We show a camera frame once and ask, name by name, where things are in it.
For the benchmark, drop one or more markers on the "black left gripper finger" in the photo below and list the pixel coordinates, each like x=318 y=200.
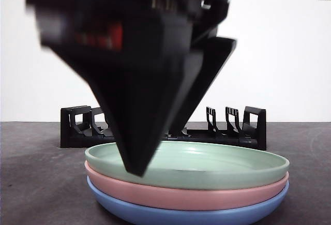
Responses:
x=204 y=72
x=137 y=101

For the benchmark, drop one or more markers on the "green plate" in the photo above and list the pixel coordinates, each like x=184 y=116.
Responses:
x=219 y=163

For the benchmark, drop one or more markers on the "pink plate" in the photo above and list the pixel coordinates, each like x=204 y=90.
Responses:
x=181 y=196

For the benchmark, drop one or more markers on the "blue plate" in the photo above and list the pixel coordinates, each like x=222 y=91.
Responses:
x=181 y=217

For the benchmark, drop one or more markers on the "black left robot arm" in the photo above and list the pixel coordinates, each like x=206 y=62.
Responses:
x=103 y=2

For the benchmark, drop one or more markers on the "black plastic dish rack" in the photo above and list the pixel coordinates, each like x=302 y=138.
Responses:
x=253 y=137

